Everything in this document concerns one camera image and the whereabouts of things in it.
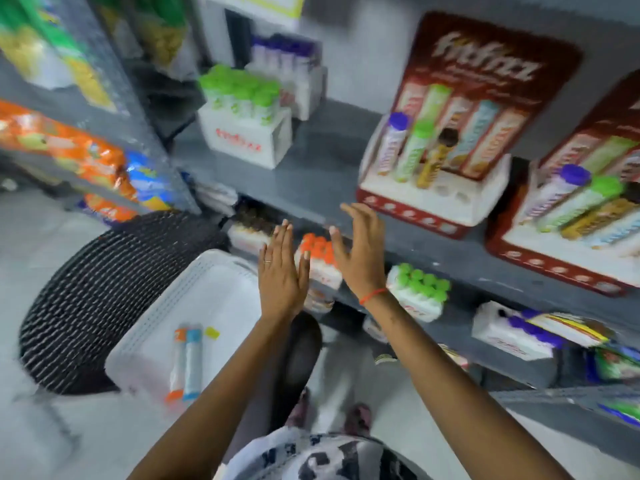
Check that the person's right hand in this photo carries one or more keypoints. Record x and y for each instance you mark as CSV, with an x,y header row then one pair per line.
x,y
362,264

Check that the person's left hand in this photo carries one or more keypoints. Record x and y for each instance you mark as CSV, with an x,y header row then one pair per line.
x,y
280,284

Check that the person's left thumb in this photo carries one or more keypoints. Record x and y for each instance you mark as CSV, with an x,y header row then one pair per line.
x,y
304,270

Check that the person's right thumb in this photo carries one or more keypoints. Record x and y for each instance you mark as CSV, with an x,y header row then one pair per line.
x,y
338,248

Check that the person's right forearm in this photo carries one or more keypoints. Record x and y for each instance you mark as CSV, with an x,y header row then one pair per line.
x,y
450,389

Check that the person's left forearm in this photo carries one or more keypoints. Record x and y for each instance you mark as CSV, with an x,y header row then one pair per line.
x,y
225,394

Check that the white box of orange tubes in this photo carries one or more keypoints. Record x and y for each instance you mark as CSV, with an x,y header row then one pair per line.
x,y
320,262

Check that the orange wrist thread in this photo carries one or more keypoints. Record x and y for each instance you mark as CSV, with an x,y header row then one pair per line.
x,y
372,296

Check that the white box of brown tubes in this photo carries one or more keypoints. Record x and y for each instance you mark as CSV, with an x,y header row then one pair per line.
x,y
249,232

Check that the grey shelf unit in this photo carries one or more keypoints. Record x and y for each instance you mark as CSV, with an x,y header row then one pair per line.
x,y
325,164

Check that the white box of green tubes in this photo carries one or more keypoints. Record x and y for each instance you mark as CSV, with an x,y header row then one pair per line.
x,y
245,129
417,294

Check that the person's left leg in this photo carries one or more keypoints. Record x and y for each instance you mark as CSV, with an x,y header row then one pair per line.
x,y
295,364

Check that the white plastic basket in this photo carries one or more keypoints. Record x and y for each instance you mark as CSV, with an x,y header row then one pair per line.
x,y
210,304

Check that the small yellow item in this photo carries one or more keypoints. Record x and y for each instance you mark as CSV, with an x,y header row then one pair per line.
x,y
212,332

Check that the stack of white packets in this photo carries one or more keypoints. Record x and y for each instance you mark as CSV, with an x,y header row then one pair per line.
x,y
216,195

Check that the purple capped tube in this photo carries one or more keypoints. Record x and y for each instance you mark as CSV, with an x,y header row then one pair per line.
x,y
550,192
391,144

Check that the green capped tube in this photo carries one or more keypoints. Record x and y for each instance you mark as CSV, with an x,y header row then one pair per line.
x,y
414,152
580,203

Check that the brown capped tube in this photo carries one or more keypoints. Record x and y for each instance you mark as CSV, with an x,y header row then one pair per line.
x,y
436,159
600,218

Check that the person's left foot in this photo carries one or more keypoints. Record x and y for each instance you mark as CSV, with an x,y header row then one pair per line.
x,y
300,409

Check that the person's foot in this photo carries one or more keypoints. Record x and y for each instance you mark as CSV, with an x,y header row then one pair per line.
x,y
358,419
300,409

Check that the blue capped tube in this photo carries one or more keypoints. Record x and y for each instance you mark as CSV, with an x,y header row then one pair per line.
x,y
193,362
616,229

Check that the person's right foot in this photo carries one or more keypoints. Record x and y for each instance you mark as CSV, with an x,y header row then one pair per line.
x,y
358,419

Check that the orange capped tube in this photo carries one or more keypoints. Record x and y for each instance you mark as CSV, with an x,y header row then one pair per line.
x,y
176,364

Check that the white box of purple tubes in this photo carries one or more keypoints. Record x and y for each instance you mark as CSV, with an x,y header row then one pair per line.
x,y
515,337
300,79

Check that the blue snack packet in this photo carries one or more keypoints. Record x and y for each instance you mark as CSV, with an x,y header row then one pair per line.
x,y
147,184

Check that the person's patterned shirt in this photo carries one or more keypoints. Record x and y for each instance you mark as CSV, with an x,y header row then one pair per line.
x,y
320,459

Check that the red tube display stand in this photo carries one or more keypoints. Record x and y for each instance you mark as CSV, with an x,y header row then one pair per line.
x,y
480,114
585,244

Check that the black woven chair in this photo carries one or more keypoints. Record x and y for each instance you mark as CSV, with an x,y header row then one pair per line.
x,y
100,304

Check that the white striped packet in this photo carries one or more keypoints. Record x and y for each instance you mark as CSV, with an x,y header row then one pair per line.
x,y
570,327

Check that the grey perforated metal rack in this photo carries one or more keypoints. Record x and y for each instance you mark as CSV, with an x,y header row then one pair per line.
x,y
105,109

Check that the white sign with yellow edge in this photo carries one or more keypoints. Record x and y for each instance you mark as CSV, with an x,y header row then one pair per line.
x,y
265,2

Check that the row of orange snack packets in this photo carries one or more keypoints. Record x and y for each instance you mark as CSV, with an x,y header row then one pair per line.
x,y
65,147

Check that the hanging yellow snack packets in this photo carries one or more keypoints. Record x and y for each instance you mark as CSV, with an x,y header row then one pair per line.
x,y
160,34

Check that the green snack packet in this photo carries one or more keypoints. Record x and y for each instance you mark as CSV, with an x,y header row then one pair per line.
x,y
617,364

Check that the green and yellow snack packets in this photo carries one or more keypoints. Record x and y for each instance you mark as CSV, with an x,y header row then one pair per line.
x,y
50,49

